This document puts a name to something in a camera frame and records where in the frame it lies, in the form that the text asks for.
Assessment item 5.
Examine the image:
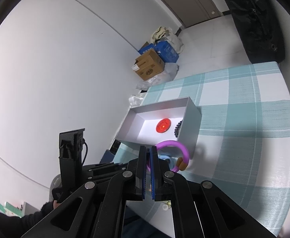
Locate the purple ring bracelet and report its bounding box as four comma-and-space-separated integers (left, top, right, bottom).
147, 140, 190, 173

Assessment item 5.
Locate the left hand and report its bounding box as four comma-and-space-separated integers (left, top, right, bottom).
40, 200, 60, 217

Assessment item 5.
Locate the red round tin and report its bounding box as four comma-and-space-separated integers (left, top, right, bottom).
156, 118, 171, 133

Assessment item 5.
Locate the grey open storage box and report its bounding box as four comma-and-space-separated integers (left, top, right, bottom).
115, 97, 202, 158

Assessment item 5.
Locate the teal plaid tablecloth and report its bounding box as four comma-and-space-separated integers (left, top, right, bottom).
111, 61, 290, 236

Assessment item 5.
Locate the brown cardboard box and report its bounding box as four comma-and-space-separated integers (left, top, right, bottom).
131, 49, 165, 81

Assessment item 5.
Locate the blue cardboard box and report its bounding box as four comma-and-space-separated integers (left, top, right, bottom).
138, 41, 179, 63

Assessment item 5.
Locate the cream tote bag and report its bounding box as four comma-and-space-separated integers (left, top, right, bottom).
150, 26, 184, 54

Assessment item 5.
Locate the black backpack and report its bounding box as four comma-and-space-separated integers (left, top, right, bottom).
225, 0, 285, 63

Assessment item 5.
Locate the dark bead bracelet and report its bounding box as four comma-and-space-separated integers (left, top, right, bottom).
173, 119, 183, 138

